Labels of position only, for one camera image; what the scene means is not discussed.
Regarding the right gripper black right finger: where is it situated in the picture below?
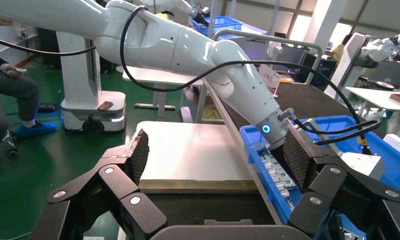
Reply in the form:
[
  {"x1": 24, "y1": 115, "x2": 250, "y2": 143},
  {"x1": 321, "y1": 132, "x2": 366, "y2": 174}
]
[{"x1": 283, "y1": 127, "x2": 400, "y2": 237}]

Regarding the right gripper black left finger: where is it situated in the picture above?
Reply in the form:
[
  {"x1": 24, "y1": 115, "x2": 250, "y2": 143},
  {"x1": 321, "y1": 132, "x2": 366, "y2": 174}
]
[{"x1": 29, "y1": 129, "x2": 168, "y2": 240}]

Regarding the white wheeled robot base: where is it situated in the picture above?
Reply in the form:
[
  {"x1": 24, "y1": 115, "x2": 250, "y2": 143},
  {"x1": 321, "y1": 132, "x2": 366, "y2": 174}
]
[{"x1": 55, "y1": 31, "x2": 127, "y2": 134}]

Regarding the large blue plastic bin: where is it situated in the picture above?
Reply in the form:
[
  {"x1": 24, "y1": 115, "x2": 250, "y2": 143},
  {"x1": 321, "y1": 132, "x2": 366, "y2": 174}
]
[{"x1": 239, "y1": 115, "x2": 400, "y2": 240}]

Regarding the dark smartphone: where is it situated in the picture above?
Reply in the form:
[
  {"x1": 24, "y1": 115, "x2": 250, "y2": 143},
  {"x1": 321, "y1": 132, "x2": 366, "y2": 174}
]
[{"x1": 97, "y1": 100, "x2": 114, "y2": 112}]

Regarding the white foam block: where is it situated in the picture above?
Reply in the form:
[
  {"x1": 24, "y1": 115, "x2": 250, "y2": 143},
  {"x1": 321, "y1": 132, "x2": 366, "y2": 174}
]
[{"x1": 383, "y1": 133, "x2": 400, "y2": 161}]

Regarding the white work table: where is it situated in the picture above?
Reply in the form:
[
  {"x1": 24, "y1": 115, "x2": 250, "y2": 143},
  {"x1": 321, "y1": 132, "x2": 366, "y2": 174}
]
[
  {"x1": 122, "y1": 65, "x2": 204, "y2": 121},
  {"x1": 345, "y1": 86, "x2": 400, "y2": 137}
]

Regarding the black floor box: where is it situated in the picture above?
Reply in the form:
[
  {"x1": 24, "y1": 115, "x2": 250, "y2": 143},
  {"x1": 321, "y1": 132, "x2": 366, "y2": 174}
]
[{"x1": 37, "y1": 102, "x2": 57, "y2": 114}]

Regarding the white acrylic sign red stripe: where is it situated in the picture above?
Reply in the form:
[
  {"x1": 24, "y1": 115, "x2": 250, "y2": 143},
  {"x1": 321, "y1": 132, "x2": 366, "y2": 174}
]
[{"x1": 258, "y1": 63, "x2": 282, "y2": 98}]

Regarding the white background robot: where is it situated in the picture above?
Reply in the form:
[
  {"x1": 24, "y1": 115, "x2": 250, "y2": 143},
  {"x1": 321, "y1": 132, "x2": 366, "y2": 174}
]
[{"x1": 332, "y1": 25, "x2": 400, "y2": 100}]

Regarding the office chair caster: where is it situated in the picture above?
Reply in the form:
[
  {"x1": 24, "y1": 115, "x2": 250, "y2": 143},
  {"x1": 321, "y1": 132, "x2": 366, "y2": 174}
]
[{"x1": 2, "y1": 130, "x2": 20, "y2": 157}]

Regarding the yellow cloth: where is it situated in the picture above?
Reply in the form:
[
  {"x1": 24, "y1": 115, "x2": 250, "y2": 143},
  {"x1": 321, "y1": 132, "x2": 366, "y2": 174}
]
[{"x1": 202, "y1": 106, "x2": 224, "y2": 121}]

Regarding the person in yellow coat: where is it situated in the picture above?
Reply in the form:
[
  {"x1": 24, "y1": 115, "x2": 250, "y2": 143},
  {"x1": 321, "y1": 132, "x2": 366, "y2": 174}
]
[{"x1": 330, "y1": 34, "x2": 353, "y2": 64}]

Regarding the person in grey trousers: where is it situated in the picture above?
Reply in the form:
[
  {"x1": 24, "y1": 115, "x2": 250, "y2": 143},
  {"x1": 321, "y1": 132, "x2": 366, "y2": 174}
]
[{"x1": 0, "y1": 11, "x2": 58, "y2": 191}]

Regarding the blue plastic crate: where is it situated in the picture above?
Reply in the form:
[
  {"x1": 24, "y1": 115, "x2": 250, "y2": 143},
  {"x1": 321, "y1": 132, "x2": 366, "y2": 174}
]
[{"x1": 190, "y1": 15, "x2": 244, "y2": 37}]

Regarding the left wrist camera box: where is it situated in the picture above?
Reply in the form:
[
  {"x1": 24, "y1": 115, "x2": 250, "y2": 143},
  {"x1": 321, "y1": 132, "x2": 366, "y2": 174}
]
[{"x1": 340, "y1": 151, "x2": 386, "y2": 181}]

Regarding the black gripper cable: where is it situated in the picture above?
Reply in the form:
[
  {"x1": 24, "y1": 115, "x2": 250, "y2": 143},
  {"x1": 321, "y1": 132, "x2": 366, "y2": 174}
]
[{"x1": 291, "y1": 114, "x2": 383, "y2": 147}]

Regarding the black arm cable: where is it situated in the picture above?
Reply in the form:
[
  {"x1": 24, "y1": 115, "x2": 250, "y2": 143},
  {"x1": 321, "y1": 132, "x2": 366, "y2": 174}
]
[
  {"x1": 119, "y1": 4, "x2": 374, "y2": 157},
  {"x1": 0, "y1": 34, "x2": 96, "y2": 57}
]

